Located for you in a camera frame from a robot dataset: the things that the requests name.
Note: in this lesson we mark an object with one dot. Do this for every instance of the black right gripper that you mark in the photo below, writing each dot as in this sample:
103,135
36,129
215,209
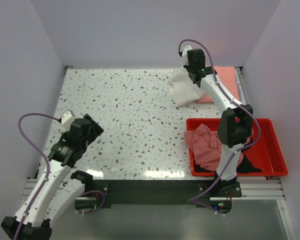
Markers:
187,67

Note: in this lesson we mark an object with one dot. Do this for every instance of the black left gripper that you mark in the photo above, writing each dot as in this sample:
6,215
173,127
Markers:
95,131

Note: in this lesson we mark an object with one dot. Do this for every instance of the white printed t shirt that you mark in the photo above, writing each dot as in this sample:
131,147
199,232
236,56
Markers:
183,90

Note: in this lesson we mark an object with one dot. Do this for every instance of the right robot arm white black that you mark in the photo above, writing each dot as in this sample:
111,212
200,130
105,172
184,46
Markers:
236,122

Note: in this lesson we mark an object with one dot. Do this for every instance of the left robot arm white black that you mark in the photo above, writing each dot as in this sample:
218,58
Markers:
57,187

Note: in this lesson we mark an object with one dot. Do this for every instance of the folded salmon pink t shirt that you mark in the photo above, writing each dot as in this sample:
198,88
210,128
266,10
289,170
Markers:
228,78

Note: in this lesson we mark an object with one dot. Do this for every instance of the dusty pink crumpled t shirt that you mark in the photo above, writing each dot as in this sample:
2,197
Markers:
191,137

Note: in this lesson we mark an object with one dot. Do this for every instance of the black t shirt in bin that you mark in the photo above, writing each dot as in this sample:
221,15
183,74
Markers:
247,165

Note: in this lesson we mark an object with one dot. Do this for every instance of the red plastic bin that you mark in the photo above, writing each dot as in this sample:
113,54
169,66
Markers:
265,154

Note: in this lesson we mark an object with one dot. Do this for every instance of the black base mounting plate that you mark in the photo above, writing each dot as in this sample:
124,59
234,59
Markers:
106,193

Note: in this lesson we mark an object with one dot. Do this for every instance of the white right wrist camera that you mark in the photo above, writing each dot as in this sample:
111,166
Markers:
184,53

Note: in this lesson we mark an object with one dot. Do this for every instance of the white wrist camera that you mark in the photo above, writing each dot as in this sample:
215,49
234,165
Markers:
67,119
184,53

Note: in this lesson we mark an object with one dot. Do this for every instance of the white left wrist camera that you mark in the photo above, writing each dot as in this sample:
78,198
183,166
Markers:
67,119

